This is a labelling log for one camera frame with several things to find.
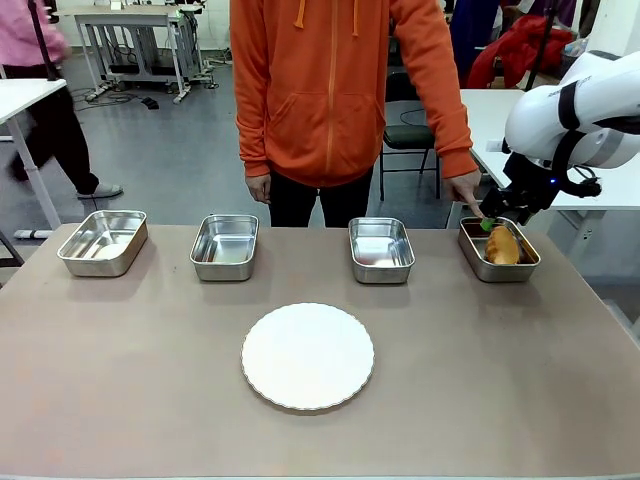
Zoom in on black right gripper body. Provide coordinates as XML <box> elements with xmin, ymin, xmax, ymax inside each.
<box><xmin>502</xmin><ymin>152</ymin><xmax>557</xmax><ymax>214</ymax></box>

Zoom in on golden croissant bread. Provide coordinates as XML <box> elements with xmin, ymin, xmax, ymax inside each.
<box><xmin>483</xmin><ymin>225</ymin><xmax>522</xmax><ymax>267</ymax></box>

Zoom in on person's left forearm orange sleeve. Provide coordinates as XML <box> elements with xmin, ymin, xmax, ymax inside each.
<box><xmin>423</xmin><ymin>99</ymin><xmax>479</xmax><ymax>182</ymax></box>

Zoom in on person's right forearm orange sleeve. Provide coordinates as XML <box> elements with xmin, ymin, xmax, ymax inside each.
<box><xmin>237</xmin><ymin>99</ymin><xmax>274</xmax><ymax>179</ymax></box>

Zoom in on rectangular steel container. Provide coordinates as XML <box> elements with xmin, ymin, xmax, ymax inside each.
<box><xmin>56</xmin><ymin>209</ymin><xmax>149</xmax><ymax>279</ymax></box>
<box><xmin>189</xmin><ymin>214</ymin><xmax>260</xmax><ymax>282</ymax></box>
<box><xmin>457</xmin><ymin>215</ymin><xmax>542</xmax><ymax>284</ymax></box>
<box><xmin>347</xmin><ymin>216</ymin><xmax>417</xmax><ymax>285</ymax></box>

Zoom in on person's left hand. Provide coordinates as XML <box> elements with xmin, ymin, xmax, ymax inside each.
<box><xmin>442</xmin><ymin>169</ymin><xmax>486</xmax><ymax>221</ymax></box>

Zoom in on person's right hand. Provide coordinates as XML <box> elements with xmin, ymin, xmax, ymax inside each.
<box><xmin>246</xmin><ymin>172</ymin><xmax>273</xmax><ymax>205</ymax></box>

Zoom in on white table with white legs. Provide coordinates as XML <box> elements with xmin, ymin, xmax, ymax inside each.
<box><xmin>458</xmin><ymin>88</ymin><xmax>640</xmax><ymax>212</ymax></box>

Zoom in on black chair with green seat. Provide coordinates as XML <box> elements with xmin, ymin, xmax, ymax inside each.
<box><xmin>379</xmin><ymin>69</ymin><xmax>444</xmax><ymax>202</ymax></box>

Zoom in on red jacket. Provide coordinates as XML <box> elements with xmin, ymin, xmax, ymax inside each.
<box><xmin>467</xmin><ymin>14</ymin><xmax>574</xmax><ymax>92</ymax></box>

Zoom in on person's black trousers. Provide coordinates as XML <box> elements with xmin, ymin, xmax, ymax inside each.
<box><xmin>268</xmin><ymin>167</ymin><xmax>375</xmax><ymax>229</ymax></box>

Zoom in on orange hoodie torso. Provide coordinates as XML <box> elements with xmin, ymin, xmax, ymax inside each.
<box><xmin>229</xmin><ymin>0</ymin><xmax>479</xmax><ymax>189</ymax></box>

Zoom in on white scalloped round plate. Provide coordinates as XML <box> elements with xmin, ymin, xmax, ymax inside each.
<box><xmin>241</xmin><ymin>302</ymin><xmax>376</xmax><ymax>412</ymax></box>

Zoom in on grey workbench desk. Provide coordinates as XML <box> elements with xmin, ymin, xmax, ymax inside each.
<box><xmin>73</xmin><ymin>3</ymin><xmax>207</xmax><ymax>105</ymax></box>

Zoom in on person in pink top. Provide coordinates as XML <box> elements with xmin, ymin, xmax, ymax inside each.
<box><xmin>0</xmin><ymin>0</ymin><xmax>124</xmax><ymax>201</ymax></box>

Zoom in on black tripod pole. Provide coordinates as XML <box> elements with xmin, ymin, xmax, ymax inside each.
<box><xmin>27</xmin><ymin>0</ymin><xmax>60</xmax><ymax>84</ymax></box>

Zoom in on white height-adjustable table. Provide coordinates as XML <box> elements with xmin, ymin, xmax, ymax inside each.
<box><xmin>0</xmin><ymin>77</ymin><xmax>69</xmax><ymax>240</ymax></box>

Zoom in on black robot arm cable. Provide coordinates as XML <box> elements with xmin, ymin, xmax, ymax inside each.
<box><xmin>551</xmin><ymin>128</ymin><xmax>604</xmax><ymax>199</ymax></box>

